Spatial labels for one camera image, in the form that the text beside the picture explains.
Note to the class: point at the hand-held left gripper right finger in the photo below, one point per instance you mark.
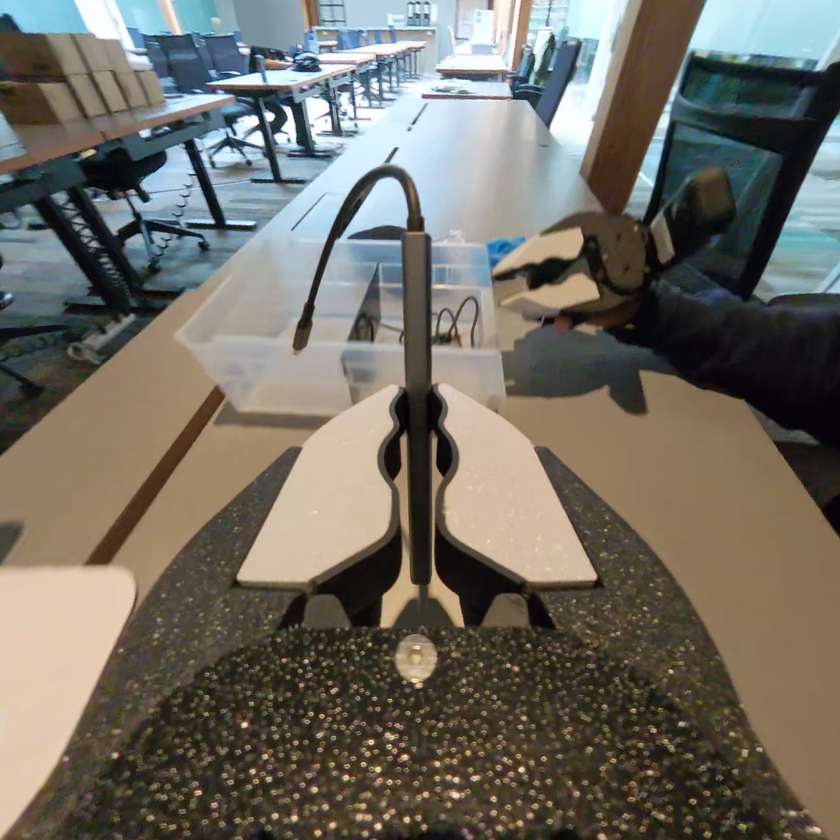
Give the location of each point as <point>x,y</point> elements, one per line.
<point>512,518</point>

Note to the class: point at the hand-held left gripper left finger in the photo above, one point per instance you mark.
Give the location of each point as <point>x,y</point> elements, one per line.
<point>321,518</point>

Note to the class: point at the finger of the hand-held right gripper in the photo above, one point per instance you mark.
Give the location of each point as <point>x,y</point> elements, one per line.
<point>558,298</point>
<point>551,253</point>

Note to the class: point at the grey usb hub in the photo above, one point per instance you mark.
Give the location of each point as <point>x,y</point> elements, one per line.
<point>418,328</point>

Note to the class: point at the clear plastic organizer box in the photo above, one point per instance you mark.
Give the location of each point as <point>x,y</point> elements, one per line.
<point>262,367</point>

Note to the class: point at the person's right hand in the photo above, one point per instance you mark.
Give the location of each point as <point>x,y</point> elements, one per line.
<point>617,320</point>

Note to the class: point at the blue cloth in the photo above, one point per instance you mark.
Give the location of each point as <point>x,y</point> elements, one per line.
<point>505,246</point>

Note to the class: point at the black office chair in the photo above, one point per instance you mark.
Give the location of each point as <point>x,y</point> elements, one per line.
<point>180,59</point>
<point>124,164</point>
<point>554,72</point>

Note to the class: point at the white power strip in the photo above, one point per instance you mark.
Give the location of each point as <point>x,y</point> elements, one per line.
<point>98,338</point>

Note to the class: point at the white document stand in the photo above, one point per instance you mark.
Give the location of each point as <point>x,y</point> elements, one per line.
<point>52,656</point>

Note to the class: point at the wood top office desk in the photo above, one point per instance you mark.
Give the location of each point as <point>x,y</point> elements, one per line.
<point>289,77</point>

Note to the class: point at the long wood top desk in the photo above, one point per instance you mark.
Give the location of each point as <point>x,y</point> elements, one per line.
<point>164,108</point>

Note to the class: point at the row of cardboard boxes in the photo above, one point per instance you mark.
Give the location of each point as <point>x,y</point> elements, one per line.
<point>79,79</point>

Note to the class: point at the wooden post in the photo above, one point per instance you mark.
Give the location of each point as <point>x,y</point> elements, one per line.
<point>636,98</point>

